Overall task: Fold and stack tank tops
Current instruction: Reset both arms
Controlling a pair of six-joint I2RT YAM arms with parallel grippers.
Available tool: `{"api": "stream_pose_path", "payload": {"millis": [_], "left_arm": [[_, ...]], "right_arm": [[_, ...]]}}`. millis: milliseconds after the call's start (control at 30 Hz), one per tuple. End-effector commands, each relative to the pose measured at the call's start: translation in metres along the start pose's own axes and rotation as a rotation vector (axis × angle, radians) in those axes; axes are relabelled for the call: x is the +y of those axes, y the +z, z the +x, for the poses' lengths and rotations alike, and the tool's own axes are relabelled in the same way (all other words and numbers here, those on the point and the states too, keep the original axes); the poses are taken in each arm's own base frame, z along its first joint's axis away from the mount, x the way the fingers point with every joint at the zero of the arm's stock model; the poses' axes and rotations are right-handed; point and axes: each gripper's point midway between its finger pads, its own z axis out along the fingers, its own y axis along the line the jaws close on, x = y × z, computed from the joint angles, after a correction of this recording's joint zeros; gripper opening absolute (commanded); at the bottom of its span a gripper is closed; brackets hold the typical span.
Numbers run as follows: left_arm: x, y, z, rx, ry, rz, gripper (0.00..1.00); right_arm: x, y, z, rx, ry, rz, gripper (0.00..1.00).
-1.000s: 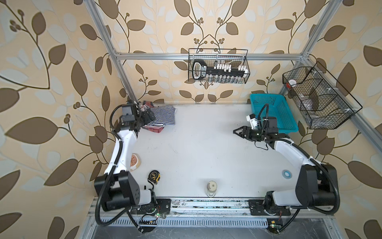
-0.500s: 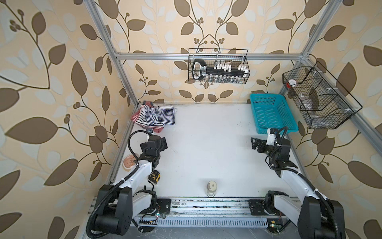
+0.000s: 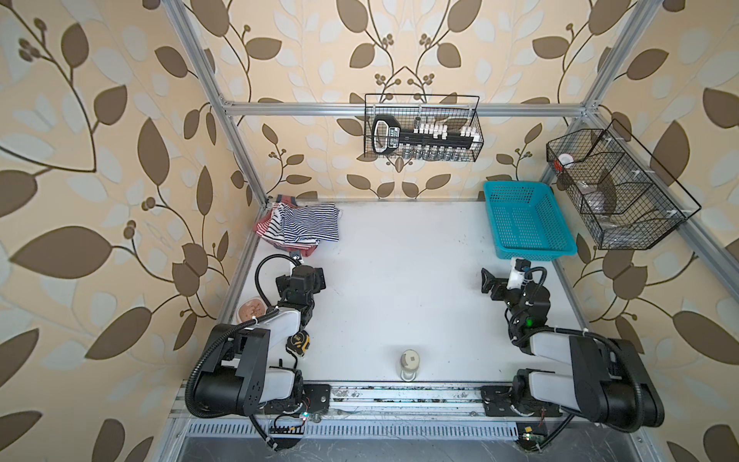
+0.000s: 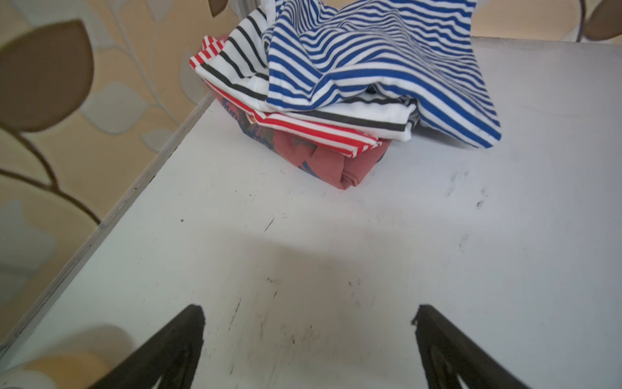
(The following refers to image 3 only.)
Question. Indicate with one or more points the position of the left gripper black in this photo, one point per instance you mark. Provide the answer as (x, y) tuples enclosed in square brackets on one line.
[(316, 280)]

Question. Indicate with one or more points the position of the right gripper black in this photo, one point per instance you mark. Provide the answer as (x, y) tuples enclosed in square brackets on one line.
[(490, 285)]

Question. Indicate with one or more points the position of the black white striped tank top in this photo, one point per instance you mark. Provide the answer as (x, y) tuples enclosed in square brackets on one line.
[(270, 227)]

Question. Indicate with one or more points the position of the navy striped tank top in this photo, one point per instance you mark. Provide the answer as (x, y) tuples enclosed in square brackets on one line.
[(314, 223)]

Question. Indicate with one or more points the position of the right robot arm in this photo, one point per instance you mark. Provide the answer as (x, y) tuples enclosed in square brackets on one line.
[(607, 383)]

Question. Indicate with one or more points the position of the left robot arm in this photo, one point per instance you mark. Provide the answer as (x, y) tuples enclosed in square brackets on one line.
[(252, 365)]

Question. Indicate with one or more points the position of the red striped folded tank top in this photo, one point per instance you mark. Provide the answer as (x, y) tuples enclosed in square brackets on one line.
[(304, 249)]

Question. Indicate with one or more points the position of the round pink tape roll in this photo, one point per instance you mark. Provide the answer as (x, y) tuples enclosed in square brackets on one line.
[(252, 309)]

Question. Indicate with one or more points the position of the yellow black tape measure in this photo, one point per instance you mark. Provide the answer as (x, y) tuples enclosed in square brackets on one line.
[(299, 343)]

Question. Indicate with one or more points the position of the teal plastic basket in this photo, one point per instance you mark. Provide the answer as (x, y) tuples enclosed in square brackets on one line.
[(526, 221)]

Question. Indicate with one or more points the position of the small white jar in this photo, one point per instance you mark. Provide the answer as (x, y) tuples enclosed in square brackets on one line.
[(410, 363)]

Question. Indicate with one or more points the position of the black tool set in basket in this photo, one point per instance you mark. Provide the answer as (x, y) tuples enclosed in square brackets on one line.
[(387, 136)]

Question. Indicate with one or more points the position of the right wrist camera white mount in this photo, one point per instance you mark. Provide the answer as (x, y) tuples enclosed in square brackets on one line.
[(518, 278)]

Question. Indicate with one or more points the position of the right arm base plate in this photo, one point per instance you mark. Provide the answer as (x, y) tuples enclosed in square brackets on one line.
[(501, 401)]

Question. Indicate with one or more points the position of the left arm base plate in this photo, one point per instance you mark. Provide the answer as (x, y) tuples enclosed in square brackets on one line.
[(311, 398)]

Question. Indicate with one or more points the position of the aluminium front rail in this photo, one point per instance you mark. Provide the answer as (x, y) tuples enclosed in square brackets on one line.
[(382, 410)]

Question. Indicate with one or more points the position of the right wall wire basket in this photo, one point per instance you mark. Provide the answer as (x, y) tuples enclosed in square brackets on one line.
[(627, 197)]

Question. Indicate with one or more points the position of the wall wire basket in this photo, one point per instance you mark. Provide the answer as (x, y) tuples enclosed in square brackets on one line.
[(627, 197), (454, 110)]

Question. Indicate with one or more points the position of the back wall wire basket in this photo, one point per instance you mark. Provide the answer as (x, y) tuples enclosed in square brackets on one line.
[(454, 110)]

